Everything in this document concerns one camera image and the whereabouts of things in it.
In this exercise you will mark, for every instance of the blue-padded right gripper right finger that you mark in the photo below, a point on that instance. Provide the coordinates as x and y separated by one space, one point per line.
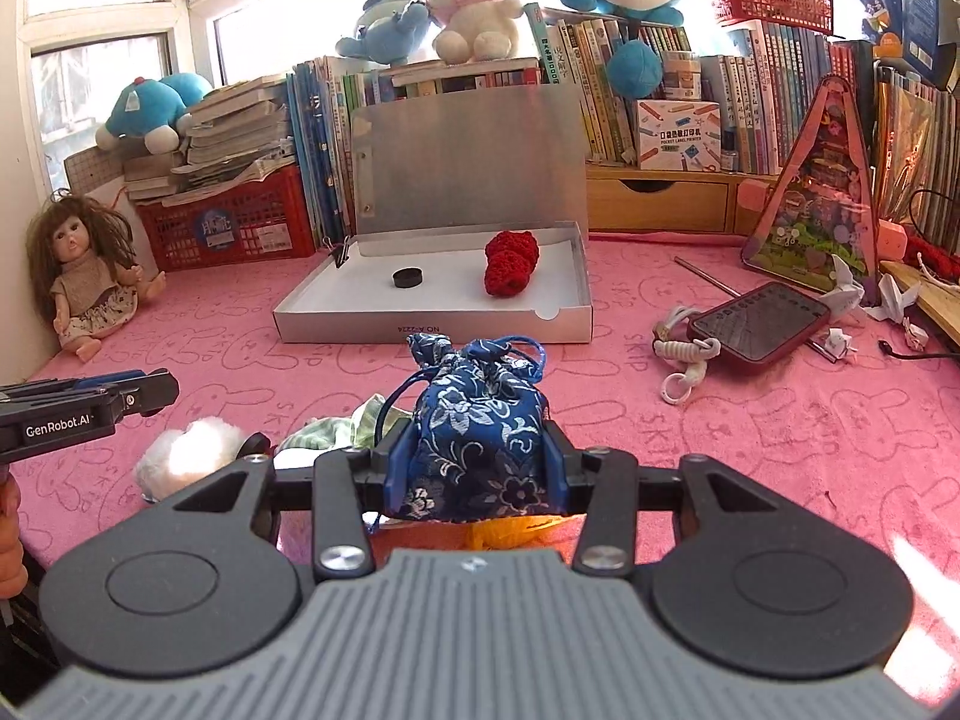
610 488

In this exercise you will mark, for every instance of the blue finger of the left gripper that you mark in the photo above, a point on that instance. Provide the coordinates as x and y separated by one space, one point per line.
90 378

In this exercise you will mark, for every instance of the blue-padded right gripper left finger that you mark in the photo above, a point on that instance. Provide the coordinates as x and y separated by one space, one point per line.
338 487

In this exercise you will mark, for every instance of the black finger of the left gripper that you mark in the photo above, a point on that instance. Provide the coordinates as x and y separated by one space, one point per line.
147 393

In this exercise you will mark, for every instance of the green striped cloth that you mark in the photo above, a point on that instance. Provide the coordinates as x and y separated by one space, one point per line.
358 429

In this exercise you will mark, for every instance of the orange packet with barcode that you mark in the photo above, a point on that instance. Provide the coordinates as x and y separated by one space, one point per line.
505 534

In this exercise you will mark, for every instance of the white fluffy plush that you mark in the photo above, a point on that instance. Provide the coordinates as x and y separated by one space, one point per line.
179 457

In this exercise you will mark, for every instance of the blue floral drawstring pouch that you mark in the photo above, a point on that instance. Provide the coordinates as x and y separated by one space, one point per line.
478 430

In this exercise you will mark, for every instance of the red crocheted item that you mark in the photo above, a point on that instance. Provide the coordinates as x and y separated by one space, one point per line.
512 257

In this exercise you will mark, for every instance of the person's left hand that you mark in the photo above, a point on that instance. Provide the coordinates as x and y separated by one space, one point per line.
13 573

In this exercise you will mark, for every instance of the brown-haired doll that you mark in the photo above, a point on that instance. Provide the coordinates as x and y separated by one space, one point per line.
86 280

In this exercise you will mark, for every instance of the red plastic crate left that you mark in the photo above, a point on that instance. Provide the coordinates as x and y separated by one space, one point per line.
257 220

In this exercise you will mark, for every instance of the black round puck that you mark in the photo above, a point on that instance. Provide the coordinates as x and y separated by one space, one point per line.
406 278

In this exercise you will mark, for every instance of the red-cased smartphone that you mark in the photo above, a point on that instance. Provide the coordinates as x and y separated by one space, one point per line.
758 328

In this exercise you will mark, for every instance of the metal straw rod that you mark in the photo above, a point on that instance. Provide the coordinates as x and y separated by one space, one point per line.
705 276

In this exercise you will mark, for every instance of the blue Doraemon plush left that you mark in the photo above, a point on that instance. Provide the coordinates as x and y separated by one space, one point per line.
154 111

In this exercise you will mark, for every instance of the stack of worn books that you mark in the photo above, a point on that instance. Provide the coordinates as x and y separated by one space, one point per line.
236 133

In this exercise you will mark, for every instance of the wooden drawer shelf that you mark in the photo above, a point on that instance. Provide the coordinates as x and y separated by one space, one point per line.
628 199

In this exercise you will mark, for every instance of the white origami crane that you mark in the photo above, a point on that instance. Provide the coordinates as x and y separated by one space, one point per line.
846 294

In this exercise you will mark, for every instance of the silver cardboard box with lid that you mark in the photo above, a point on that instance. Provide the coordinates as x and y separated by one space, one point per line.
435 179

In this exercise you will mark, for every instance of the row of blue books left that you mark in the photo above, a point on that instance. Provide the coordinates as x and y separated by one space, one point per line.
320 103

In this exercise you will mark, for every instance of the pink triangular toy house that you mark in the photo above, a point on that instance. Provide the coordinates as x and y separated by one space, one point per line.
820 209

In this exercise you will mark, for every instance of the white label printer box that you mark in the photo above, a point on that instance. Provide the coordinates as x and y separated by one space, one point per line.
678 135

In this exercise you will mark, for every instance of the blue plush ball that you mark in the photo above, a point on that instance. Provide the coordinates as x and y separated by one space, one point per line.
634 71

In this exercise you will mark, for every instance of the row of books on shelf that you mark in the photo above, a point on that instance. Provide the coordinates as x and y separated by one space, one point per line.
764 84

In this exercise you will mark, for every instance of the light blue elephant plush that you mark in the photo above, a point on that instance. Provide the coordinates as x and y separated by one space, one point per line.
387 32

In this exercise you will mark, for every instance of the pink white lamb plush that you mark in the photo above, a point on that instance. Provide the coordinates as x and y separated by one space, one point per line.
475 30

